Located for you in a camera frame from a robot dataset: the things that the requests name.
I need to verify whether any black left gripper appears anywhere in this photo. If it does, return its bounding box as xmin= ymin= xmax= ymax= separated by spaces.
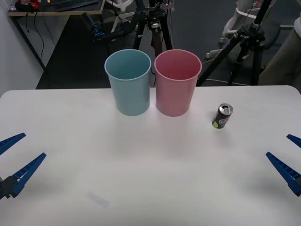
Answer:
xmin=0 ymin=132 xmax=47 ymax=201

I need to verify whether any pale blue plastic bin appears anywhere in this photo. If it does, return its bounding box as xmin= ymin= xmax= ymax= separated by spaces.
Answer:
xmin=104 ymin=48 xmax=151 ymax=117

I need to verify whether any white-based office chair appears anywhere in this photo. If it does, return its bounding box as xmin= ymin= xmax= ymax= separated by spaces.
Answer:
xmin=105 ymin=0 xmax=135 ymax=33

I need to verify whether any pink plastic bin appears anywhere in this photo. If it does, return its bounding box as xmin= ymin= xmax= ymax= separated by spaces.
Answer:
xmin=154 ymin=49 xmax=203 ymax=117

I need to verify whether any dark desk with wooden edge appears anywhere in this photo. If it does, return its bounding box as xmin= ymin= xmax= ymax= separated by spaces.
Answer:
xmin=7 ymin=0 xmax=106 ymax=71

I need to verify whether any white rolling stand base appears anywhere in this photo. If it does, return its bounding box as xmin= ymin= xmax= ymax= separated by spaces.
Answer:
xmin=205 ymin=0 xmax=259 ymax=59

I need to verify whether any black drink can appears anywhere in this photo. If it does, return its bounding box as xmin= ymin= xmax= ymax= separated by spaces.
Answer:
xmin=212 ymin=103 xmax=234 ymax=129

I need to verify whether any black hanging cable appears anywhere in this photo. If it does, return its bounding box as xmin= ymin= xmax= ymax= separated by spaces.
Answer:
xmin=25 ymin=10 xmax=45 ymax=59

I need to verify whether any person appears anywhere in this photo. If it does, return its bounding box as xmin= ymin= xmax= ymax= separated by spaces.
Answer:
xmin=258 ymin=17 xmax=301 ymax=87

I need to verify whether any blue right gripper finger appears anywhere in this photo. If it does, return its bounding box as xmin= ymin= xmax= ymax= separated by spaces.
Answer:
xmin=265 ymin=152 xmax=301 ymax=197
xmin=286 ymin=134 xmax=301 ymax=149

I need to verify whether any black keyboard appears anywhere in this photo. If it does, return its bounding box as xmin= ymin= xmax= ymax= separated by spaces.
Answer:
xmin=56 ymin=0 xmax=99 ymax=12

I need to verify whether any black camera tripod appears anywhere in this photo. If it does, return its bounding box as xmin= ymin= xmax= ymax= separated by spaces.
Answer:
xmin=132 ymin=0 xmax=174 ymax=57

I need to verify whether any black and blue boom device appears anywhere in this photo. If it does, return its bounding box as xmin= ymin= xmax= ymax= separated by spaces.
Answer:
xmin=90 ymin=20 xmax=134 ymax=42

